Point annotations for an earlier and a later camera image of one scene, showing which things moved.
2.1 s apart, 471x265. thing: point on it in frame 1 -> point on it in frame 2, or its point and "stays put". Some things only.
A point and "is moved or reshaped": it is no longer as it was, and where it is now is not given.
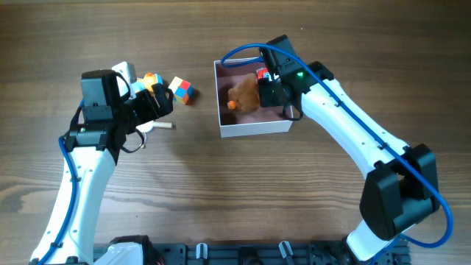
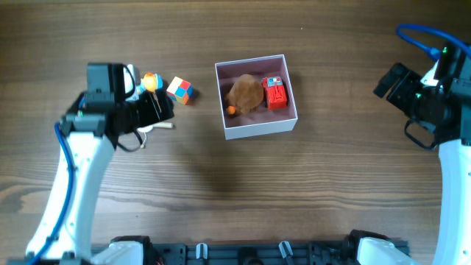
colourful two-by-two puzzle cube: x=182 y=90 stays put
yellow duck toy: x=148 y=80 stays put
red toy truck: x=263 y=73 is moved or reshaped
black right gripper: x=266 y=93 -> x=399 y=94
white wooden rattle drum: x=148 y=126 stays put
